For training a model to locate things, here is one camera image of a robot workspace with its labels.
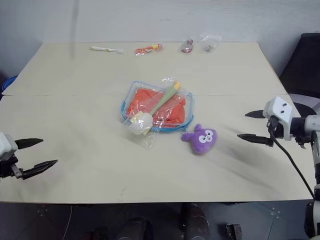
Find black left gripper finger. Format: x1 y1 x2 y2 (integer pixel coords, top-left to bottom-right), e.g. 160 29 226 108
14 137 44 151
21 159 59 181

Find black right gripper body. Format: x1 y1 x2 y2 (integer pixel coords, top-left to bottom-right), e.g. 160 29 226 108
265 114 285 148

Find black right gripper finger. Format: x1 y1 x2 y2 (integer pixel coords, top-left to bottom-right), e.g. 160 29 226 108
236 133 272 146
244 109 265 120

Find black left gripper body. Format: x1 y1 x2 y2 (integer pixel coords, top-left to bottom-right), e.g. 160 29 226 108
0 155 26 180

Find purple plush toy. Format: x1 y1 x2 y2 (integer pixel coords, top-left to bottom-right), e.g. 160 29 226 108
180 123 218 156

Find green brush toy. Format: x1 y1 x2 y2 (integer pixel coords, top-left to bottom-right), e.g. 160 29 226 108
123 76 184 151

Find clear blue-trimmed zipper pouch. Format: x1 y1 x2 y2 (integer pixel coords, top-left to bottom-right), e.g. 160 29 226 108
119 80 195 134

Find orange cloth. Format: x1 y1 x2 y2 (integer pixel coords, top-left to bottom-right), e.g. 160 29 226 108
126 87 187 126

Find clear plastic bag with item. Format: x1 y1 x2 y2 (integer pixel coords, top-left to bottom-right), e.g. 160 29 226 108
198 33 222 54

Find grey curved chair part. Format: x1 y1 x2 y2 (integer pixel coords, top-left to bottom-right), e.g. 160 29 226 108
289 93 320 118

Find blue bin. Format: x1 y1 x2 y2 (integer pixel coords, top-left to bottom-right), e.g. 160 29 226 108
0 74 17 91

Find black chair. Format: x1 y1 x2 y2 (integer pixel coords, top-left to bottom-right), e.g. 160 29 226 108
279 32 320 97

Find small black block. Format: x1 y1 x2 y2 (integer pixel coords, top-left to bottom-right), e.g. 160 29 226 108
225 223 244 240

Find red packaged item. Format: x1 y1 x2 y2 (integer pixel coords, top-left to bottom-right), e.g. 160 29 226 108
179 39 196 54

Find dark rounded shape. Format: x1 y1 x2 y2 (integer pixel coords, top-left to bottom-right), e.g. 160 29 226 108
180 202 210 240

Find white toothbrush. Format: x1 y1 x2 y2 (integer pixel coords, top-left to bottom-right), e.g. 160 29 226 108
89 45 125 55

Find orange packaged toy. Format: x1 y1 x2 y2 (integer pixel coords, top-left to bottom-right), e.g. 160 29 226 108
135 42 165 56

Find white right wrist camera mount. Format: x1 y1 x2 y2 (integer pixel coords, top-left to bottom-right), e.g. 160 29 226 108
263 95 301 141

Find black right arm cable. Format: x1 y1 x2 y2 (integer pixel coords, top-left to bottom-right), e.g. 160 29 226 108
268 119 316 201

